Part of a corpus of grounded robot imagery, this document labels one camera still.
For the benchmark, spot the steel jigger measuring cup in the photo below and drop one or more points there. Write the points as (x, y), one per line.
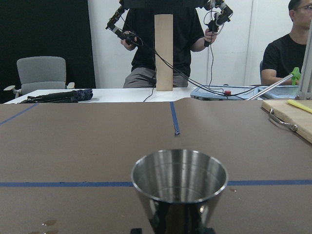
(179, 190)

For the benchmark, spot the teach pendant near operator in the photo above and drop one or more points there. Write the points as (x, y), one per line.
(225, 92)

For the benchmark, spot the standing operator in black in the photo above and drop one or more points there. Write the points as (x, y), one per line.
(188, 36)

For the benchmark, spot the grey office chair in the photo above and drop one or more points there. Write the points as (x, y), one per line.
(40, 73)

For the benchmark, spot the yellow plastic knife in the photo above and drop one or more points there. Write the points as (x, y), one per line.
(299, 105)

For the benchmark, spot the seated man in black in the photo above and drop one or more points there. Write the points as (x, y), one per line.
(287, 52)

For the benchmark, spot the bamboo cutting board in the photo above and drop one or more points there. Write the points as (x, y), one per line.
(288, 113)

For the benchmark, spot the wooden plank post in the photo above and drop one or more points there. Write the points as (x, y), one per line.
(164, 51)

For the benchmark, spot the aluminium frame post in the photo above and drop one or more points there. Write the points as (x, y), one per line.
(305, 87)

